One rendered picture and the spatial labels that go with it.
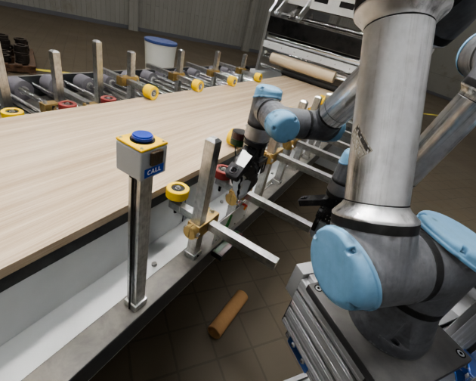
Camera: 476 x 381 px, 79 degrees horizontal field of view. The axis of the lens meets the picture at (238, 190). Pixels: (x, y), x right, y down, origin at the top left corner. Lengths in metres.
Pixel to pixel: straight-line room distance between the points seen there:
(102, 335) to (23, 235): 0.32
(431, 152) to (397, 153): 0.41
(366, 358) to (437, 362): 0.14
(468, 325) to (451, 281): 0.30
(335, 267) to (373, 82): 0.25
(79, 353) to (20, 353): 0.18
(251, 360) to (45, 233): 1.20
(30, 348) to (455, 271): 0.97
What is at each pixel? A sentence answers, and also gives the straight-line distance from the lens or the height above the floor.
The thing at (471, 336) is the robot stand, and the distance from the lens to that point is 0.81.
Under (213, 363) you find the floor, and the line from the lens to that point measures 1.65.
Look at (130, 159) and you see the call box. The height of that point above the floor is 1.19.
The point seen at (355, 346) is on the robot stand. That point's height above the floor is 1.04.
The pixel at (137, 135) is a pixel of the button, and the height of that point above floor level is 1.23.
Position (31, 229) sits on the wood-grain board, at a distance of 0.89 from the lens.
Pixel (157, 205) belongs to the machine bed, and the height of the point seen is 0.80.
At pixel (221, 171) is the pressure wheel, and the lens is 1.17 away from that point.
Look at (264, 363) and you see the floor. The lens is 1.72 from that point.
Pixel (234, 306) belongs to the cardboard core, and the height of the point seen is 0.08.
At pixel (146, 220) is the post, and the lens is 0.70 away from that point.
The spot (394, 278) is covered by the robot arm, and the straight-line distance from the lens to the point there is 0.43.
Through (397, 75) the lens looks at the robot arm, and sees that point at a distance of 0.43.
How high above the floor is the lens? 1.47
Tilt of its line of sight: 32 degrees down
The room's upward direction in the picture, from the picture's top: 15 degrees clockwise
